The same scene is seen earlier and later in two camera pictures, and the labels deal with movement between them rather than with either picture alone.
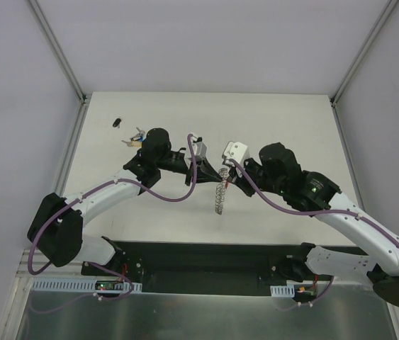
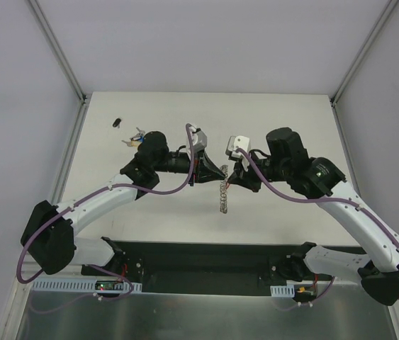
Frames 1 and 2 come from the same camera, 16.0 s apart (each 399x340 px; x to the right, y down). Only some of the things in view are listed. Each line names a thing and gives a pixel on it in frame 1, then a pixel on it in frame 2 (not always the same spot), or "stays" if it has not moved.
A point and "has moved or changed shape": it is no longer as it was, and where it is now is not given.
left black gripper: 190,173 stays
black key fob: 117,121 stays
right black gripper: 245,178 stays
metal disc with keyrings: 220,190 has moved or changed shape
